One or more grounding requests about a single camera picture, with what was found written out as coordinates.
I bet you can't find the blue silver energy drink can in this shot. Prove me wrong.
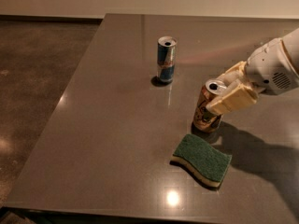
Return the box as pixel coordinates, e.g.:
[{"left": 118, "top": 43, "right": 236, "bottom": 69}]
[{"left": 157, "top": 36, "right": 178, "bottom": 83}]

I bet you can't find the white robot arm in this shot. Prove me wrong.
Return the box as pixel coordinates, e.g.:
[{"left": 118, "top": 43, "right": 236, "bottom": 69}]
[{"left": 206, "top": 29, "right": 299, "bottom": 115}]

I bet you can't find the orange soda can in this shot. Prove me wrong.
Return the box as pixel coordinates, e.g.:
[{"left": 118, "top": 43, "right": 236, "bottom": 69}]
[{"left": 192, "top": 79, "right": 226, "bottom": 133}]

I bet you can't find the green yellow sponge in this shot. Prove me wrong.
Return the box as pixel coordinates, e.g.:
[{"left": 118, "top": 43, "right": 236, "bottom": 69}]
[{"left": 171, "top": 134, "right": 232, "bottom": 188}]

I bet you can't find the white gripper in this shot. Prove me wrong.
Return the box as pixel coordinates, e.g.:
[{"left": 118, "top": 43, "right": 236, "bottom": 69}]
[{"left": 206, "top": 36, "right": 299, "bottom": 115}]

